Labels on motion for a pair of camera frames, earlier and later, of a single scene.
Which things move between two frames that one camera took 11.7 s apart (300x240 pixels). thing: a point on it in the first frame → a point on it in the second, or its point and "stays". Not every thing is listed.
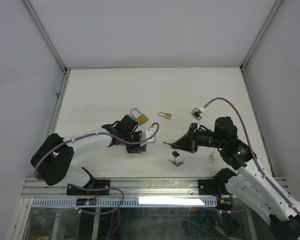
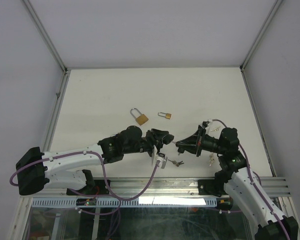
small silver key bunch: (176, 163) stays
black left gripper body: (132, 147) → (151, 140)
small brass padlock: (167, 116) stays
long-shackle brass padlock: (142, 119) stays
